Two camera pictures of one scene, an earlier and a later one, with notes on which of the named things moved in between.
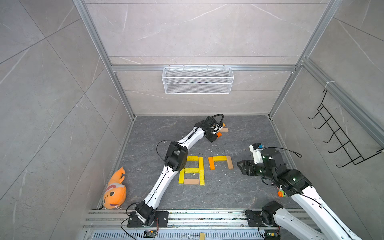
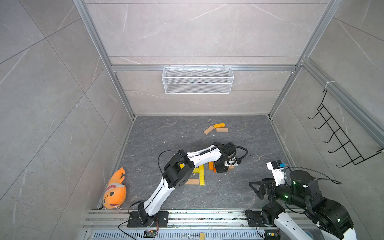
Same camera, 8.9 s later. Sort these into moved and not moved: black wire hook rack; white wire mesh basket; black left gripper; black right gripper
Moved: black left gripper; black right gripper
Not moved: white wire mesh basket; black wire hook rack
